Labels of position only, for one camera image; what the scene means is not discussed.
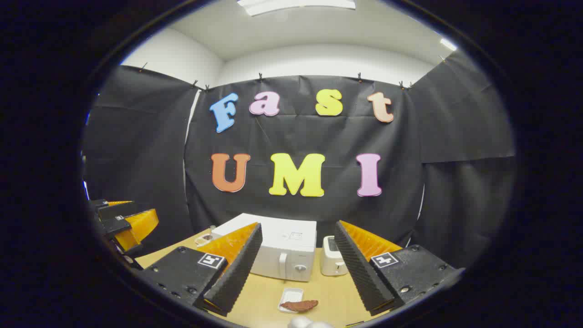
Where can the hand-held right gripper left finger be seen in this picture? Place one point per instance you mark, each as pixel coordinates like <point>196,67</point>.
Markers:
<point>237,278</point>

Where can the white microwave oven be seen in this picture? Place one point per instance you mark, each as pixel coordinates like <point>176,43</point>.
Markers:
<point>282,237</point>

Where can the sectioned white snack plate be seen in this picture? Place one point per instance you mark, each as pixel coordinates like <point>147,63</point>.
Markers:
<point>204,239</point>

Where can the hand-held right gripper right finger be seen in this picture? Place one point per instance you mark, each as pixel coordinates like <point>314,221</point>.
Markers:
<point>360,273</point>

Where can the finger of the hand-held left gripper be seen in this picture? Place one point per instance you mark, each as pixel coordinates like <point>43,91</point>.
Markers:
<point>136,228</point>
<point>114,212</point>

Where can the white toaster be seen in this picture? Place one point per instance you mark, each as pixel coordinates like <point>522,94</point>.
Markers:
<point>331,259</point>

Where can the white rectangular dish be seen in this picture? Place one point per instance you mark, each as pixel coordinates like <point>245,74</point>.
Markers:
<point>289,295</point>

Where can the brown meat piece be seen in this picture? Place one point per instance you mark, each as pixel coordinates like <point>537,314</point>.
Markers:
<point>298,305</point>

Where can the white rounded object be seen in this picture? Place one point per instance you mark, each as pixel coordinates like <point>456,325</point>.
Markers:
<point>301,322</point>

